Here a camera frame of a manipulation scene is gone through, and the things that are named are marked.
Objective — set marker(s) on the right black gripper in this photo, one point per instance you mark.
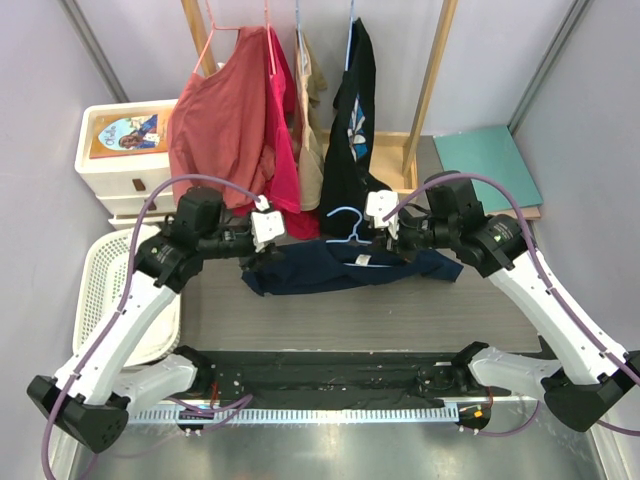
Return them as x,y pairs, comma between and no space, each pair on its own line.
384,240

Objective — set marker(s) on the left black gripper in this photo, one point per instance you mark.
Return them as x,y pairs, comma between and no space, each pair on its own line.
255,261

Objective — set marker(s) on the blue wire hanger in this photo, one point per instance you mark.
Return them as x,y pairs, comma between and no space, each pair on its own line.
350,235

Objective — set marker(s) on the navy blue t shirt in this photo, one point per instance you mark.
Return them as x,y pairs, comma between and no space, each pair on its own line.
319,267

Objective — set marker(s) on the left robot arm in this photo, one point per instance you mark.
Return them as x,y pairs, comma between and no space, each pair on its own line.
89,397

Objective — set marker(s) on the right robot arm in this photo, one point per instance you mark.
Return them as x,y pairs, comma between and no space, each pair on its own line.
479,221

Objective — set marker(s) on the black printed hanging shirt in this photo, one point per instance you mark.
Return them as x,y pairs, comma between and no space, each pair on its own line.
347,177

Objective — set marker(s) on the salmon red hanging shirt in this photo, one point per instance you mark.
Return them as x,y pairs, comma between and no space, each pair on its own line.
217,127

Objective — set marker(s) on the beige hanging shirt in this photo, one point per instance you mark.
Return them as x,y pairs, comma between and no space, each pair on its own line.
307,138

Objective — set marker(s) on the magenta pink hanging shirt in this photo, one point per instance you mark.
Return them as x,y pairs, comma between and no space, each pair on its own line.
282,189

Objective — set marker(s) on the wooden clothes rack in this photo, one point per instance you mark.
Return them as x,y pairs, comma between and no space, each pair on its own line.
394,160

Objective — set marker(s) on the tan board under teal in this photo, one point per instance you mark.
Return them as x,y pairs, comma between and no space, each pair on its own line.
531,213

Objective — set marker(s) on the white laundry basket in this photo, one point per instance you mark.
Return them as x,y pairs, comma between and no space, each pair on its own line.
103,279

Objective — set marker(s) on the illustrated book on cabinet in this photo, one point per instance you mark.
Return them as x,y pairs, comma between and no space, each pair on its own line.
122,135

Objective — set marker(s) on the white drawer cabinet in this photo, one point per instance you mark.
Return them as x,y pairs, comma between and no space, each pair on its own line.
122,184

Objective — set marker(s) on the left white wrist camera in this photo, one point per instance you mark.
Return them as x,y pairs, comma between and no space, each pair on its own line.
267,224

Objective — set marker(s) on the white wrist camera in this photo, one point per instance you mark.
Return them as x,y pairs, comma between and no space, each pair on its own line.
267,224
377,207

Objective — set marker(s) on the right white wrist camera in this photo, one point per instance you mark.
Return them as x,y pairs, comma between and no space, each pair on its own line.
377,207

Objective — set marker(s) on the white slotted cable duct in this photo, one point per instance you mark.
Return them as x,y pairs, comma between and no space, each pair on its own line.
169,414

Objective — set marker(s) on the pink wire hanger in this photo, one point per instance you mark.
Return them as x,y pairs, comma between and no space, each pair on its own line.
210,42

